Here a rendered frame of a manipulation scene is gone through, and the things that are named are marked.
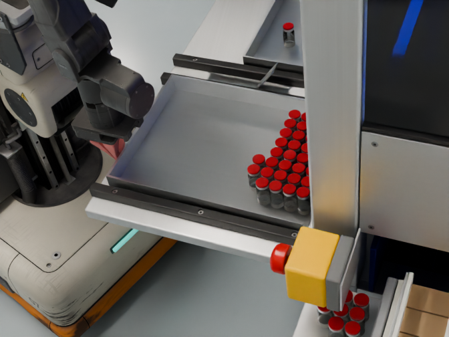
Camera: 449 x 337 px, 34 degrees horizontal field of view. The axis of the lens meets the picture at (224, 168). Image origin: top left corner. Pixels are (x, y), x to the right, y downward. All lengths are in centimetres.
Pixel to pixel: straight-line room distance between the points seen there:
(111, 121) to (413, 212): 51
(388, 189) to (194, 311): 130
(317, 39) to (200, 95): 64
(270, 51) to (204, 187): 36
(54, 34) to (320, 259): 48
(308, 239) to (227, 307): 118
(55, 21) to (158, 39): 195
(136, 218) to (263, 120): 29
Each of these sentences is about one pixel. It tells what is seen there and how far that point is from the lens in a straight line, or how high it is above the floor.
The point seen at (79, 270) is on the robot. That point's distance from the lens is 196.
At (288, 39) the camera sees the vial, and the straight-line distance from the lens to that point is 145.
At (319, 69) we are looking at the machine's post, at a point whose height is 128.
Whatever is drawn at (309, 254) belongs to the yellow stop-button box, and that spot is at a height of 103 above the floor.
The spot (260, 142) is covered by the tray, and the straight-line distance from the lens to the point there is 129.
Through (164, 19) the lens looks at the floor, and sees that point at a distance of 309.
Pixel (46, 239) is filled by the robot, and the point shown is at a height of 28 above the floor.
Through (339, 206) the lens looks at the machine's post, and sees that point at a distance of 96.
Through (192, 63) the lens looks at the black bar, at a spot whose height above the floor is 90.
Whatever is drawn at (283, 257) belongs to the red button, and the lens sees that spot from 97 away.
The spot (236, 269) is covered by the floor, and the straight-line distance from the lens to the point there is 219.
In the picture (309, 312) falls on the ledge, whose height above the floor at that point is 88.
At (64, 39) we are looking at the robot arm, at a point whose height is 119.
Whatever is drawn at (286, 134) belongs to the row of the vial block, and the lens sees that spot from 123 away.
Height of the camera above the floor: 181
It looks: 48 degrees down
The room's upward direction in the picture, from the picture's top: 10 degrees counter-clockwise
